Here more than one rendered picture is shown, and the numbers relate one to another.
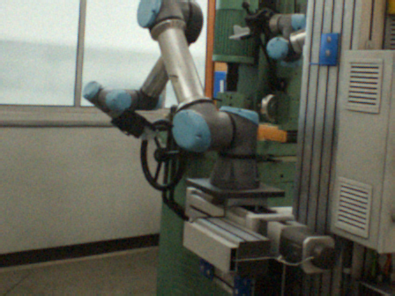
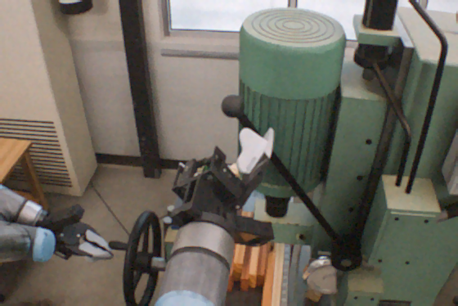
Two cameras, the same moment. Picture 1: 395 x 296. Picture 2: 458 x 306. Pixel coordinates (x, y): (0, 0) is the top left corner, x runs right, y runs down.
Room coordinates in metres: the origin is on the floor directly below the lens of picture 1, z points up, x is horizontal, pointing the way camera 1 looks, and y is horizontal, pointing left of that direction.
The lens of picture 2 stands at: (2.32, -0.47, 1.78)
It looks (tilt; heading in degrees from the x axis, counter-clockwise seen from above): 39 degrees down; 49
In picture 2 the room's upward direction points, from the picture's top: straight up
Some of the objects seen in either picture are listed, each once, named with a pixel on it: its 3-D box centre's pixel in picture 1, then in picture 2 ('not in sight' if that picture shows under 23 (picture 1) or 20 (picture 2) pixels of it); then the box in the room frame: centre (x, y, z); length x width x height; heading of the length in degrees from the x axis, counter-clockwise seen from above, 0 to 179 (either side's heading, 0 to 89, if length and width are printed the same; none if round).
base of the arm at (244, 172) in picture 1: (235, 168); not in sight; (1.98, -0.06, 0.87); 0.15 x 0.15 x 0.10
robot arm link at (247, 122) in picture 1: (236, 129); not in sight; (1.97, -0.05, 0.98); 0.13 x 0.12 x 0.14; 130
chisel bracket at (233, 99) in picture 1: (234, 102); (283, 225); (2.85, -0.06, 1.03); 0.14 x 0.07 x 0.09; 131
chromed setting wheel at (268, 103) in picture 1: (272, 107); (331, 275); (2.83, -0.22, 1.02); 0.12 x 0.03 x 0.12; 131
